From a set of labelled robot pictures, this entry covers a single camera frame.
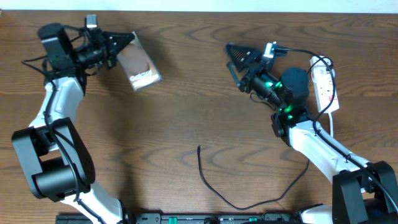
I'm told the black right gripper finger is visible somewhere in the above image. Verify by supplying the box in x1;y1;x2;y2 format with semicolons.
225;44;262;72
226;62;244;92

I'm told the black charger cable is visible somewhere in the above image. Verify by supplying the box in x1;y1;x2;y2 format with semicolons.
197;56;335;211

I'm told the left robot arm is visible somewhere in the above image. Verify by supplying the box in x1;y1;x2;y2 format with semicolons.
12;23;136;223

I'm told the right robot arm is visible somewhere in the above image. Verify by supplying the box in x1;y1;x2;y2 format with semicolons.
225;42;397;223

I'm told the white power strip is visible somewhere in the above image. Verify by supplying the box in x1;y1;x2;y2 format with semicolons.
310;56;340;113

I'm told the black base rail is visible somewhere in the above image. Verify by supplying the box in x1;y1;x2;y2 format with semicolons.
55;212;302;224

